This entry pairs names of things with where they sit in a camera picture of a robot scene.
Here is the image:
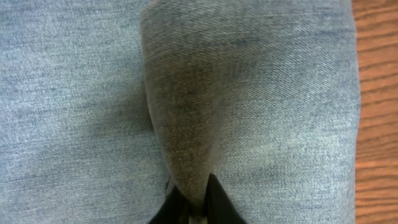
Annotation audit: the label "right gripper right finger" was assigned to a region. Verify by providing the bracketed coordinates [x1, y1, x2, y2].
[206, 174, 246, 224]

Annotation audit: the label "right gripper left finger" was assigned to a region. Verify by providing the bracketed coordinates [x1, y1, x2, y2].
[149, 187, 190, 224]

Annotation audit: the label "light blue denim jeans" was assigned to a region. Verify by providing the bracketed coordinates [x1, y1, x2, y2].
[1, 1, 361, 223]

